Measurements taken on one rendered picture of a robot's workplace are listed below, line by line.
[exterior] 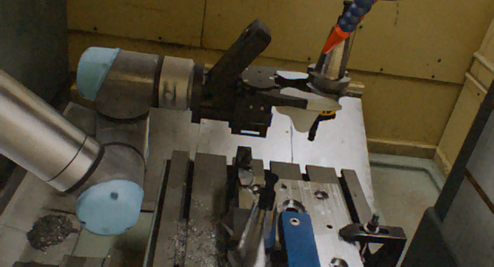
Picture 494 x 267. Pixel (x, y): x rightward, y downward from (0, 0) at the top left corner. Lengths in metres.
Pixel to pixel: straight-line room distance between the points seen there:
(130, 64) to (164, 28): 1.07
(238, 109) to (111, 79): 0.18
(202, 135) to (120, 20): 0.48
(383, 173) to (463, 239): 0.86
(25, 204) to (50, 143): 0.89
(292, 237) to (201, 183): 0.61
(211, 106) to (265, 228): 0.24
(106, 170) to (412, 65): 1.46
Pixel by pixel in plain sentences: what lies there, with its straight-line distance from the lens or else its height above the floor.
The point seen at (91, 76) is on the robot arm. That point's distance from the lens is 0.68.
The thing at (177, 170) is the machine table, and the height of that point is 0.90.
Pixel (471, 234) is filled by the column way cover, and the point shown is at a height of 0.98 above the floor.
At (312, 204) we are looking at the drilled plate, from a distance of 1.03.
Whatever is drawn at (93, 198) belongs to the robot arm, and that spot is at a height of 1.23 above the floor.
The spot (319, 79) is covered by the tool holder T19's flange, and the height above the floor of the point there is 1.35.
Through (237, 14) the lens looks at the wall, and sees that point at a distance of 1.71.
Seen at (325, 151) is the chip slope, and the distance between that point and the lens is 1.69.
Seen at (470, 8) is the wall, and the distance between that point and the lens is 1.89.
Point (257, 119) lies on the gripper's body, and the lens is 0.69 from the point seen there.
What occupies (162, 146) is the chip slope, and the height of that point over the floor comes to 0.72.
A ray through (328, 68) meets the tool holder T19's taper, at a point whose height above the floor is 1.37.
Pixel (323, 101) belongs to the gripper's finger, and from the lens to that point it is 0.67.
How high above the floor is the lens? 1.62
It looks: 30 degrees down
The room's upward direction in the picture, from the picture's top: 11 degrees clockwise
